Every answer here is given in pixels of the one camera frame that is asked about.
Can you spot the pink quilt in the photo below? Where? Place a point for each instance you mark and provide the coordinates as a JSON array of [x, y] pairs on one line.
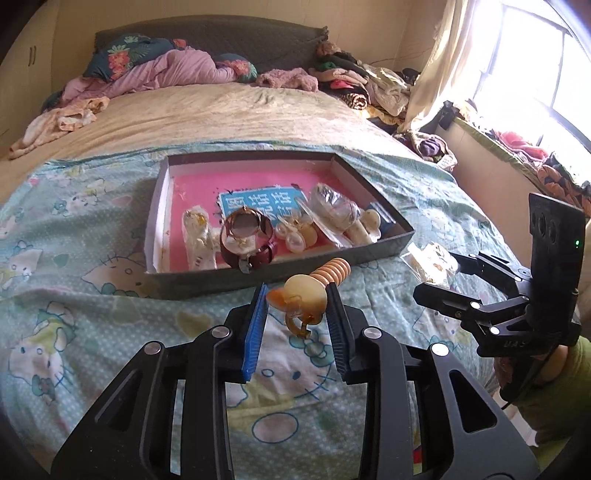
[[184, 64]]

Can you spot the bagged yellow hair clip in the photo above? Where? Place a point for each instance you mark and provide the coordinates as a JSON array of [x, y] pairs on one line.
[[429, 263]]

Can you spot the cream curtain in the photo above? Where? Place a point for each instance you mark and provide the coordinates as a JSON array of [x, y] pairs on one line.
[[438, 69]]

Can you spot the window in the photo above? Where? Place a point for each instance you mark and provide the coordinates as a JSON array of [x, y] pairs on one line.
[[531, 60]]

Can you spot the floral dark pillow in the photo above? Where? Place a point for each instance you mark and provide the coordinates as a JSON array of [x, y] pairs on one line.
[[120, 55]]

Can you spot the pile of mixed clothes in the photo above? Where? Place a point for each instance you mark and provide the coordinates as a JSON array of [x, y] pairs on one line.
[[369, 83]]

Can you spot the person's right hand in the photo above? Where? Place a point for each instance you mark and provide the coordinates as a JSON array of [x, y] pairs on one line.
[[551, 364]]

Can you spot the cream hair claw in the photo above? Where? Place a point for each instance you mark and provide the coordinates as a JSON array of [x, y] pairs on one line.
[[364, 228]]

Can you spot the beige bed sheet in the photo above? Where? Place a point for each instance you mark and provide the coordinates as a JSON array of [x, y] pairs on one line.
[[207, 115]]

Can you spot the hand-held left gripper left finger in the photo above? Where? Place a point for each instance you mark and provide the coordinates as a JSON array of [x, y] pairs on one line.
[[256, 332]]

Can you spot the bagged gold jewelry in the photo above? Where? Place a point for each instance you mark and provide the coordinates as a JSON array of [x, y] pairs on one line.
[[198, 240]]

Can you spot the peach garment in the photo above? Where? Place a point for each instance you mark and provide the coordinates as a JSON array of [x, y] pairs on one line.
[[64, 115]]

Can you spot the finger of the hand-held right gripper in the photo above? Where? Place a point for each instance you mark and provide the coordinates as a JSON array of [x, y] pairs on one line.
[[443, 297], [489, 267]]

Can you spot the grey padded headboard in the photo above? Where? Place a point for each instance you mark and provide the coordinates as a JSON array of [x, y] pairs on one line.
[[207, 39]]

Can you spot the person's right forearm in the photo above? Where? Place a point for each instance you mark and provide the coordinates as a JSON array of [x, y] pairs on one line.
[[558, 397]]

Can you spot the colourful clothes heap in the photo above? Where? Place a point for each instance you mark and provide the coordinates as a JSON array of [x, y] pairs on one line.
[[517, 143]]

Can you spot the beige wardrobe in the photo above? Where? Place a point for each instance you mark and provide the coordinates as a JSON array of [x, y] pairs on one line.
[[27, 83]]

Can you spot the cartoon printed blanket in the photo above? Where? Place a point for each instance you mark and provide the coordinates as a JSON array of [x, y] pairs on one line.
[[92, 230]]

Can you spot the small dark blue box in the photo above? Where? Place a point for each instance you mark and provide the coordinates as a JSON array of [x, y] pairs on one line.
[[387, 220]]

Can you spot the small black object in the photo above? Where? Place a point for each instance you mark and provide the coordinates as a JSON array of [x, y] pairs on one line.
[[446, 115]]

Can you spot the pink fluffy garment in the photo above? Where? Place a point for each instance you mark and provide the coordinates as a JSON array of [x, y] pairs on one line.
[[286, 78]]

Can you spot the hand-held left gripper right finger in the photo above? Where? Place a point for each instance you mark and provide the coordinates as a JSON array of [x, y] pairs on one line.
[[337, 332]]

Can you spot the pearl flower hair clip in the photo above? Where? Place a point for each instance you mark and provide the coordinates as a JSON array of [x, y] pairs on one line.
[[295, 240]]

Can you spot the grey cardboard box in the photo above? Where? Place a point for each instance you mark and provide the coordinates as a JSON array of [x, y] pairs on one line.
[[207, 281]]

